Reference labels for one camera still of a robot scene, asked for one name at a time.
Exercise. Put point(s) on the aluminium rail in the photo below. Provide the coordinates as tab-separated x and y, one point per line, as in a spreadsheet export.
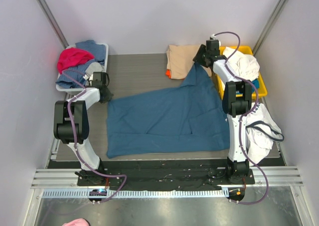
55	178

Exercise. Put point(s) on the yellow plastic tray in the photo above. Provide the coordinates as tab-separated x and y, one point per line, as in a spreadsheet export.
262	90

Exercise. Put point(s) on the folded beige t-shirt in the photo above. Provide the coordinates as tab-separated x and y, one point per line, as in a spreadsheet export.
180	60

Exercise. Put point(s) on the white t-shirt in tray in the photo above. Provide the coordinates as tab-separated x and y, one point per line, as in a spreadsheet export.
244	65

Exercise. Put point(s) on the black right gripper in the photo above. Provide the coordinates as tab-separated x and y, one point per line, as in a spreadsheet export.
200	57

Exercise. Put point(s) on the white printed t-shirt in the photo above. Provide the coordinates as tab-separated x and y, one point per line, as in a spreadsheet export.
261	132

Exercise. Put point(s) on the left aluminium frame post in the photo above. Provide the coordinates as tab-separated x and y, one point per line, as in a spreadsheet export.
53	22

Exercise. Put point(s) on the blue checked shirt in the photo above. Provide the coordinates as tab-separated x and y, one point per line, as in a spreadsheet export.
77	63

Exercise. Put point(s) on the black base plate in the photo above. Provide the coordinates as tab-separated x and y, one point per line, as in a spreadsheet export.
156	175

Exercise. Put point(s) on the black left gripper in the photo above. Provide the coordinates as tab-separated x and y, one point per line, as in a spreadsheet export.
107	95

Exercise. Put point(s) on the pink object at bottom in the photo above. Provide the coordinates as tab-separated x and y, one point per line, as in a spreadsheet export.
77	222

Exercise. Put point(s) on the dark blue t-shirt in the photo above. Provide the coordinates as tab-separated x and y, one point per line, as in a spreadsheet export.
187	118

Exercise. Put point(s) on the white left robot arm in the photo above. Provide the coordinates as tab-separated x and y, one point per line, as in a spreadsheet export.
71	123

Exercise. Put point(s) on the grey garment in bin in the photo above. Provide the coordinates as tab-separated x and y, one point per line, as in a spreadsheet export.
94	67

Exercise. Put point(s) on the right aluminium frame post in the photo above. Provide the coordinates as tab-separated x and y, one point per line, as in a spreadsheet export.
274	16

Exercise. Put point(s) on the teal garment in tray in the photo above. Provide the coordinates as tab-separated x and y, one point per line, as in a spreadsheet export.
256	83

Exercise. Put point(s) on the aluminium frame post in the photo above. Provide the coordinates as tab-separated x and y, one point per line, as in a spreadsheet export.
274	16
53	22

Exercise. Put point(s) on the slotted cable duct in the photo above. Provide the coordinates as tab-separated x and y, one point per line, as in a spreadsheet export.
102	194

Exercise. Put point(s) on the folded orange t-shirt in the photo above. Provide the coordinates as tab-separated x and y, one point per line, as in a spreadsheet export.
168	73

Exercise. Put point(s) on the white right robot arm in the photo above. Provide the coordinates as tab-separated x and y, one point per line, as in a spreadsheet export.
236	103

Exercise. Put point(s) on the grey plastic bin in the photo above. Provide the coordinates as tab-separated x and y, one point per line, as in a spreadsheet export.
100	52

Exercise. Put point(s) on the pink red garment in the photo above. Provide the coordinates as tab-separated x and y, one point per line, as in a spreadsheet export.
72	57

